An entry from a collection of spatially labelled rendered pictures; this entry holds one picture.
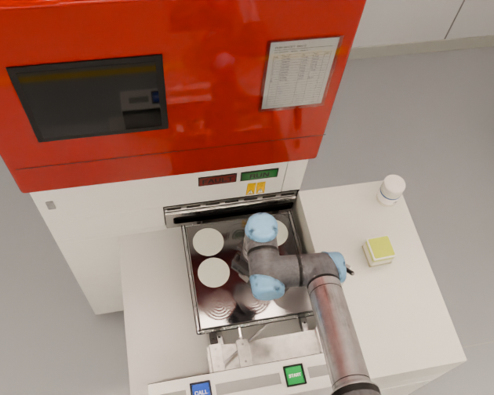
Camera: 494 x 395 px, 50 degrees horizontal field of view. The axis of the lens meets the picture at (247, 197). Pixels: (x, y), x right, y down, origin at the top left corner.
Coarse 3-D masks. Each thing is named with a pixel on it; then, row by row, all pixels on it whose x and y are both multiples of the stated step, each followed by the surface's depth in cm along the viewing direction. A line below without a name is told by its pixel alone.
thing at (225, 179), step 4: (220, 176) 160; (224, 176) 160; (228, 176) 161; (232, 176) 161; (200, 180) 160; (204, 180) 160; (208, 180) 161; (212, 180) 161; (216, 180) 162; (220, 180) 162; (224, 180) 162; (228, 180) 163; (232, 180) 163; (200, 184) 162; (204, 184) 162; (208, 184) 163
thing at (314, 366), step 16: (240, 368) 147; (256, 368) 148; (272, 368) 148; (304, 368) 148; (320, 368) 149; (160, 384) 144; (176, 384) 144; (224, 384) 145; (240, 384) 145; (256, 384) 146; (272, 384) 146; (304, 384) 146; (320, 384) 147
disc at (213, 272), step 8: (200, 264) 169; (208, 264) 169; (216, 264) 169; (224, 264) 169; (200, 272) 167; (208, 272) 167; (216, 272) 168; (224, 272) 168; (200, 280) 166; (208, 280) 166; (216, 280) 166; (224, 280) 167
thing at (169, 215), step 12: (228, 204) 176; (240, 204) 176; (252, 204) 177; (264, 204) 178; (276, 204) 180; (168, 216) 173; (180, 216) 175; (204, 216) 181; (216, 216) 181; (228, 216) 181; (240, 216) 183; (168, 228) 180
